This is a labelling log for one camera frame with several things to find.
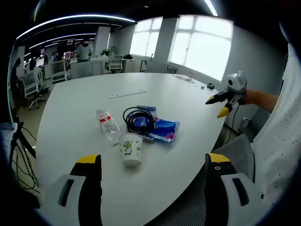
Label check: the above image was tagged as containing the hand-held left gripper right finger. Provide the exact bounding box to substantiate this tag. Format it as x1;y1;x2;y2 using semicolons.
204;152;261;226

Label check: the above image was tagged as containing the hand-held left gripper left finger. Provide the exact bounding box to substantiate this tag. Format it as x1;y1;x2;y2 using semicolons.
40;154;103;226

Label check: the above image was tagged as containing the white paper cup green print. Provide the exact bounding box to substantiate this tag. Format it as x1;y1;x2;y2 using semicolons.
118;133;143;167

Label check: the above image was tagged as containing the blue tissue packet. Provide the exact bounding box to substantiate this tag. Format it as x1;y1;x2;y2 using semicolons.
150;119;181;144

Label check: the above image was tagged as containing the clear plastic water bottle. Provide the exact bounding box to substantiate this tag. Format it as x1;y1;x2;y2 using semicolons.
95;107;123;145

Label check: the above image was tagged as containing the clear bag with blue pad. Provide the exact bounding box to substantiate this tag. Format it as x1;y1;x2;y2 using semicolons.
128;105;158;132

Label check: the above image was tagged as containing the wide bright window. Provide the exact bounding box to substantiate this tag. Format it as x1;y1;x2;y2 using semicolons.
169;15;234;82

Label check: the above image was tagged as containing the white table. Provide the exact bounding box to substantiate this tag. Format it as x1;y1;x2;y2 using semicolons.
35;72;228;226

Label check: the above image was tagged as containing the dark metal rack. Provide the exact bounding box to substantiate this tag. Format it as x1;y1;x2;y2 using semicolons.
140;60;154;73

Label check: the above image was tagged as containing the black tripod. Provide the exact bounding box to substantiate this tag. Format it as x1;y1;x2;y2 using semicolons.
0;113;40;191

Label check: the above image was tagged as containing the white table socket panel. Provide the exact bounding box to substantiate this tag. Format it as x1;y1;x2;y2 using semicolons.
108;90;148;99

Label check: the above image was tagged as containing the narrow bright window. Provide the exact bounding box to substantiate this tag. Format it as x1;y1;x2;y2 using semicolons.
130;17;163;57

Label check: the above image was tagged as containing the white office chair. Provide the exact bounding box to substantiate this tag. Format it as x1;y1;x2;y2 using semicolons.
108;54;124;73
51;60;71;83
22;70;47;111

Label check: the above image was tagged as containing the white desk partition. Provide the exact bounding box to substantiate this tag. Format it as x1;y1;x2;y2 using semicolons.
70;57;111;80

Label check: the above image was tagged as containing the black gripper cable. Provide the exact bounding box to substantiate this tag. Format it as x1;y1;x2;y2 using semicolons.
225;105;239;145

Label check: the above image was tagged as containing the thin dark cable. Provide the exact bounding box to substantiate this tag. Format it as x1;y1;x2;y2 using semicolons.
173;74;196;83

